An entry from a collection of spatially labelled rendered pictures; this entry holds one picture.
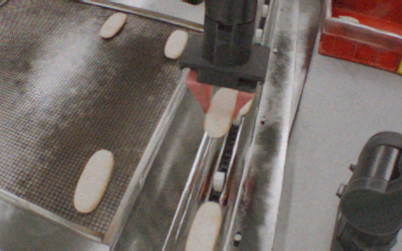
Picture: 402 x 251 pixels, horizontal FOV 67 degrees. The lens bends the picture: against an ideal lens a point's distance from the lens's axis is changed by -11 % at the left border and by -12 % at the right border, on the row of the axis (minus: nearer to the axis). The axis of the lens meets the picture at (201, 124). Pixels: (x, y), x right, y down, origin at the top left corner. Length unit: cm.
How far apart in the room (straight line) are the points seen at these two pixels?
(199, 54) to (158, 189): 23
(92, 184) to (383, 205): 34
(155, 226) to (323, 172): 28
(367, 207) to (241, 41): 23
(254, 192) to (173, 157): 16
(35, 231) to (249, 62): 33
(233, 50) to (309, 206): 27
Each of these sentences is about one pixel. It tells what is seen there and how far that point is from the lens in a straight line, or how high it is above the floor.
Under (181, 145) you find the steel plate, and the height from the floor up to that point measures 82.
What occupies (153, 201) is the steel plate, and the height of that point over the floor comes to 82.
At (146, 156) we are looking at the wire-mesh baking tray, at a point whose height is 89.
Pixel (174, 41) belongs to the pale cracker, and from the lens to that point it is 68.
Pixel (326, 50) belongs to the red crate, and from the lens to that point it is 85.
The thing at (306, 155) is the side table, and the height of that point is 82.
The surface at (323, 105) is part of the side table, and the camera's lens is 70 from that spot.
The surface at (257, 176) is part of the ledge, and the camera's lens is 49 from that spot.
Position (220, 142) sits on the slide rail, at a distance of 55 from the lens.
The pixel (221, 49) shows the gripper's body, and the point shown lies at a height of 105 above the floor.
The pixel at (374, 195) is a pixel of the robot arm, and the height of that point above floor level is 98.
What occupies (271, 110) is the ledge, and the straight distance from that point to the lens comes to 59.
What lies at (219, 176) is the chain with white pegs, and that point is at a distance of 48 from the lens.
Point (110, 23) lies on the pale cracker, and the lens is 72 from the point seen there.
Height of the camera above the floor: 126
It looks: 45 degrees down
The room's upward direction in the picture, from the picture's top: straight up
